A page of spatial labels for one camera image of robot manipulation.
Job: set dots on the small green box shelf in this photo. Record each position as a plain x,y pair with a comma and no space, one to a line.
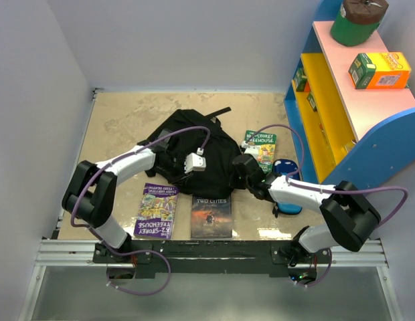
301,81
312,102

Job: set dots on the aluminium rail frame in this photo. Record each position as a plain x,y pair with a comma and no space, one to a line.
78,253

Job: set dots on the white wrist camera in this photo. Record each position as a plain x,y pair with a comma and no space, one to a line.
247,148
194,162

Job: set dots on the black student backpack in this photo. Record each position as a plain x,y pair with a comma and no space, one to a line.
203,135

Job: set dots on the orange green crayon box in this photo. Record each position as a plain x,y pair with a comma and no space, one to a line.
379,71

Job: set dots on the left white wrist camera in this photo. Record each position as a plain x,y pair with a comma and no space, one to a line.
194,162

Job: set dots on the purple 52-storey treehouse book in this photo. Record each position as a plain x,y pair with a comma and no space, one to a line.
156,211

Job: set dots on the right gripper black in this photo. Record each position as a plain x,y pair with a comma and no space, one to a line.
234,180

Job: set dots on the small green box upper shelf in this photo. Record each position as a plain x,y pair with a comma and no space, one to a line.
301,81

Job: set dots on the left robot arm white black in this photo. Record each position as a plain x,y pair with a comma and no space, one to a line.
90,195

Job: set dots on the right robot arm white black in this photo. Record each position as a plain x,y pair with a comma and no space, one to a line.
349,217

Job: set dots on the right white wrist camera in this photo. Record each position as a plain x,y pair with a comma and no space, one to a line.
247,148

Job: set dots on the tale of two cities book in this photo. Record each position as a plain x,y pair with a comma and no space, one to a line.
211,219

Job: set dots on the green 104-storey treehouse book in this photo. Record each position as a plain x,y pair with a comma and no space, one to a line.
265,144

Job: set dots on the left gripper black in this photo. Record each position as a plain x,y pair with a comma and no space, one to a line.
173,179

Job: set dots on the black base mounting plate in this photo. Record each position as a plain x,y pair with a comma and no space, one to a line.
277,259

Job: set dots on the green brown cylinder container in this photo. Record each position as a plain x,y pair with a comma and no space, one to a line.
357,20

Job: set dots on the small green box lower shelf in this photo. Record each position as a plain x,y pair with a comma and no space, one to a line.
312,102

